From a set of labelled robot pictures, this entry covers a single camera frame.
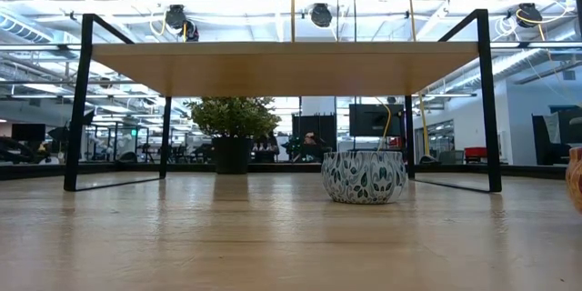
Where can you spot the tall gold candle holder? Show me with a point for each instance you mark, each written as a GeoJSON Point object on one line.
{"type": "Point", "coordinates": [293, 4]}

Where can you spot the person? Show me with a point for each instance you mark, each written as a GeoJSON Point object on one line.
{"type": "Point", "coordinates": [310, 138]}

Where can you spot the black partition panel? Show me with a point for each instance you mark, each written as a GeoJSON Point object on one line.
{"type": "Point", "coordinates": [318, 123]}

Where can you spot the green potted plant black pot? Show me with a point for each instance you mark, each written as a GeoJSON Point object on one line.
{"type": "Point", "coordinates": [232, 118]}

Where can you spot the red seat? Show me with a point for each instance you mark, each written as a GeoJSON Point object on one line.
{"type": "Point", "coordinates": [475, 153]}

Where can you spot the black background monitor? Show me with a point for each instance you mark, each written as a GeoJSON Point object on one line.
{"type": "Point", "coordinates": [28, 132]}

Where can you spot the wooden shelf black metal frame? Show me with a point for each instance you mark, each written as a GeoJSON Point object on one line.
{"type": "Point", "coordinates": [282, 68]}

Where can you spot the black wall screen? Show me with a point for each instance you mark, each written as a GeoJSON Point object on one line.
{"type": "Point", "coordinates": [368, 120]}

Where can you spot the black aluminium table frame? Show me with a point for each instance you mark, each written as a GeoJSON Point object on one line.
{"type": "Point", "coordinates": [523, 171]}

